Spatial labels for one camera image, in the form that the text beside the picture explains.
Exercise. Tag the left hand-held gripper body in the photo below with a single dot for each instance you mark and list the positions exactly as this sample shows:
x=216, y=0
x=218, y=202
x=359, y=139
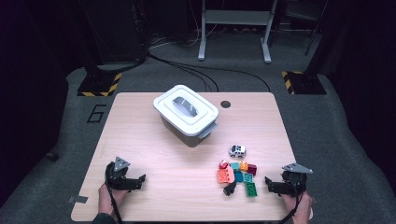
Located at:
x=115, y=179

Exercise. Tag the red toy brick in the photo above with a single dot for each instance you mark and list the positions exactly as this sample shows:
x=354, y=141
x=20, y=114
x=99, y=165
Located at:
x=223, y=164

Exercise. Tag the black table grommet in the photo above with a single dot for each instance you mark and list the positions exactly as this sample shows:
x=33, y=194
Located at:
x=225, y=104

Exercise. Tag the blue toy brick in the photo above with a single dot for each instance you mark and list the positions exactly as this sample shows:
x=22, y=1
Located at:
x=238, y=177

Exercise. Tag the yellow toy brick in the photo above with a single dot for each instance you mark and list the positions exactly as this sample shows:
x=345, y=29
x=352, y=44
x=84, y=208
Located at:
x=243, y=166

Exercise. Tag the white box lid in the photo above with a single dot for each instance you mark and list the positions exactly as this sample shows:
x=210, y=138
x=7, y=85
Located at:
x=199, y=119

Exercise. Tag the white toy car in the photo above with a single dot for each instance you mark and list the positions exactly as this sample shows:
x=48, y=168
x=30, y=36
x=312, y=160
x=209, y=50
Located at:
x=237, y=151

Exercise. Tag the orange toy brick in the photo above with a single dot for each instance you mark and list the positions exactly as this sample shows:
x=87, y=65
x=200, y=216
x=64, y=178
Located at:
x=221, y=176

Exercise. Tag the grey tape piece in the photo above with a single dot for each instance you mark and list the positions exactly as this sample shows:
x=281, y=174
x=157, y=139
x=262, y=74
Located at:
x=314, y=199
x=77, y=199

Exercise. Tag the black toy piece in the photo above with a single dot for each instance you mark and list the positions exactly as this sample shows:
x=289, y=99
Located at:
x=229, y=188

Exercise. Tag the salmon pink toy brick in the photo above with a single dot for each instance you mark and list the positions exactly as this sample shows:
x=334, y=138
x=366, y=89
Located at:
x=231, y=174

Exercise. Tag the small black floor object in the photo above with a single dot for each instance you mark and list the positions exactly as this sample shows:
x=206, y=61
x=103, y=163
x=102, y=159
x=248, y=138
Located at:
x=53, y=156

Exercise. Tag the person's right hand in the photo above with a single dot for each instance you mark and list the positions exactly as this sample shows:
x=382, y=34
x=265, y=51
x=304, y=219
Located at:
x=300, y=210

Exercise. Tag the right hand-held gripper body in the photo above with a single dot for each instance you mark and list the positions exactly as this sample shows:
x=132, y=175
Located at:
x=292, y=183

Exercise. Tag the black striped stand base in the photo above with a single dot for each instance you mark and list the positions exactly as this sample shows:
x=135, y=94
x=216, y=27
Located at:
x=99, y=84
x=306, y=83

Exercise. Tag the transparent brown storage box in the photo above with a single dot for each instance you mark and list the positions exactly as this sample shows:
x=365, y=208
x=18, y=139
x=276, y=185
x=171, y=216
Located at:
x=183, y=139

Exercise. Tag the maroon toy brick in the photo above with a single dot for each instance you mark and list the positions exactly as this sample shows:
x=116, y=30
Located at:
x=252, y=170

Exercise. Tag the white metal stand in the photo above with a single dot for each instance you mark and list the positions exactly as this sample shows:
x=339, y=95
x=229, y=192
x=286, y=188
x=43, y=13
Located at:
x=236, y=17

